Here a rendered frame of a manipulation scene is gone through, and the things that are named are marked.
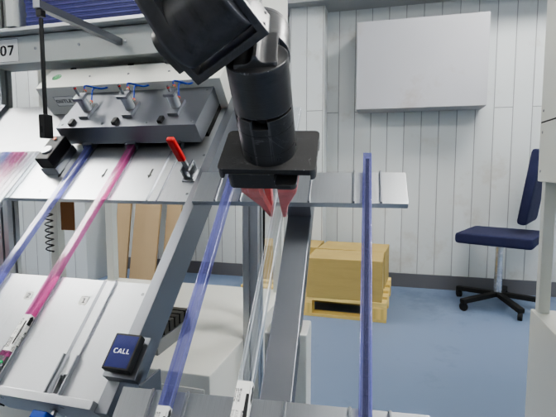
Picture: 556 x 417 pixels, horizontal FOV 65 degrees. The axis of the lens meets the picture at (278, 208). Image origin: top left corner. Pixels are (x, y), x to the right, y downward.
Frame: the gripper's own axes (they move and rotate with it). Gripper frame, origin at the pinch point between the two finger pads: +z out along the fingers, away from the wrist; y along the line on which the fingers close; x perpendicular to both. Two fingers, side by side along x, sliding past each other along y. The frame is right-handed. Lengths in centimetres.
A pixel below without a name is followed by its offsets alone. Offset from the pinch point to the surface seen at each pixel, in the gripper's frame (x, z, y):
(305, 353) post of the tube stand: 9.2, 19.1, -3.2
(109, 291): 1.0, 20.0, 29.7
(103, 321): 6.2, 20.1, 28.5
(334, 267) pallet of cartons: -143, 210, 0
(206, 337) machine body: -12, 60, 26
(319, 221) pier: -218, 247, 17
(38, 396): 18.6, 18.7, 32.1
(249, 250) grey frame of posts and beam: -27, 44, 15
